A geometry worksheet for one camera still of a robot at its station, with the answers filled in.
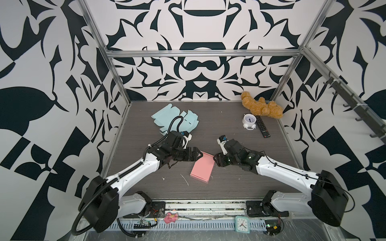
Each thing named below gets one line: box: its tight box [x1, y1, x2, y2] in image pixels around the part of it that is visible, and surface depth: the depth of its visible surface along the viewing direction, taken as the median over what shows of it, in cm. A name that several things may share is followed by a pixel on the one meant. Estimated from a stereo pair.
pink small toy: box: [163, 211, 179, 224], surface depth 71 cm
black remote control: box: [255, 114, 271, 139], surface depth 107 cm
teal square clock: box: [234, 215, 250, 234], surface depth 71 cm
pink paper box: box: [189, 150, 216, 184], surface depth 85 cm
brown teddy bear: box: [240, 90, 283, 119], surface depth 107 cm
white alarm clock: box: [242, 113, 257, 131], surface depth 107 cm
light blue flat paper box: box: [151, 103, 200, 136], surface depth 110 cm
